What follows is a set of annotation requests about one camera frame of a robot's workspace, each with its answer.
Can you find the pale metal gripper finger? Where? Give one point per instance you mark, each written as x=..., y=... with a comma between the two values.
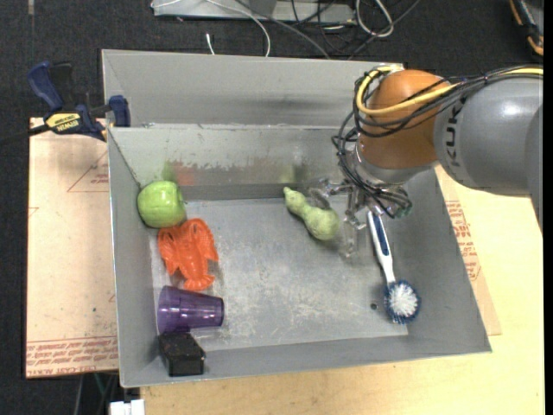
x=329, y=187
x=352, y=238

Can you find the blue and white dish brush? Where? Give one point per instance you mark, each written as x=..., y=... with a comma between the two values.
x=382, y=249

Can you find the pale green toy gourd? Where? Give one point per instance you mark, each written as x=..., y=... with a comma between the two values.
x=319, y=221

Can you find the grey metal bin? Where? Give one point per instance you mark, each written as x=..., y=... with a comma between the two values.
x=281, y=275

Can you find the orange toy lobster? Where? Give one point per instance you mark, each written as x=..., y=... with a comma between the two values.
x=188, y=249

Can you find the green toy apple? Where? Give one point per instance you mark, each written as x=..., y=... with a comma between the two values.
x=160, y=205

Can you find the purple plastic cup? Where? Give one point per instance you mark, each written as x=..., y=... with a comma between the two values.
x=186, y=311

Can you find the black rectangular block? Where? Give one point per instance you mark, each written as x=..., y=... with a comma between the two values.
x=181, y=355

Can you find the brown cardboard board red print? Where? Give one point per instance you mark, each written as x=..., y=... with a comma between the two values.
x=65, y=253

